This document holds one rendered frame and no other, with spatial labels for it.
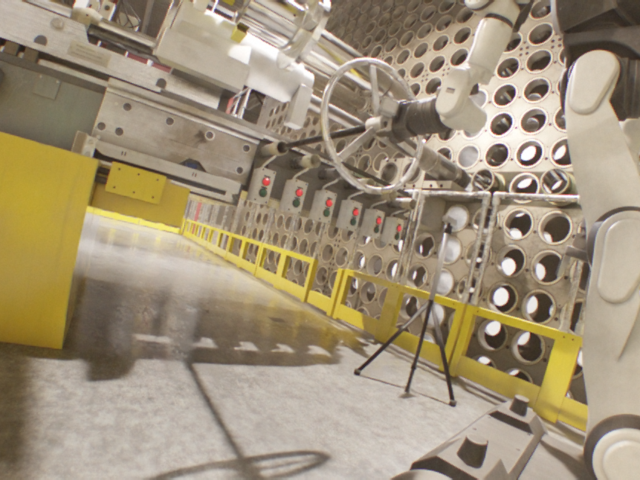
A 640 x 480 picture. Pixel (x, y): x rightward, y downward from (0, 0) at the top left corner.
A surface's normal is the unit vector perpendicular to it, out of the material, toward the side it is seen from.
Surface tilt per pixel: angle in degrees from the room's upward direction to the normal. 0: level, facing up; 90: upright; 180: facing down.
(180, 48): 90
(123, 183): 90
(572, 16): 122
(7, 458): 0
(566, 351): 90
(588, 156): 112
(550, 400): 90
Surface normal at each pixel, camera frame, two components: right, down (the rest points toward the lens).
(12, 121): 0.55, 0.12
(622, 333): -0.77, 0.23
